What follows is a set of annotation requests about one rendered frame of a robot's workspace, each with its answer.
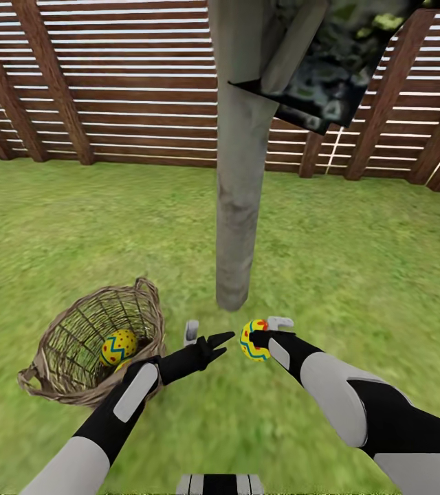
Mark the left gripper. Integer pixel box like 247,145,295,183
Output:
174,331,234,378

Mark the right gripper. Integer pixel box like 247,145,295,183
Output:
249,330,275,349

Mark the wicker basket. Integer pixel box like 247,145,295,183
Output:
16,276,167,408

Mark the robot trunk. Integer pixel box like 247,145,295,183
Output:
175,474,265,495

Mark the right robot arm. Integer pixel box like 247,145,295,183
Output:
249,316,440,495

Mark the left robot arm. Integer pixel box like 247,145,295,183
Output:
19,320,234,495

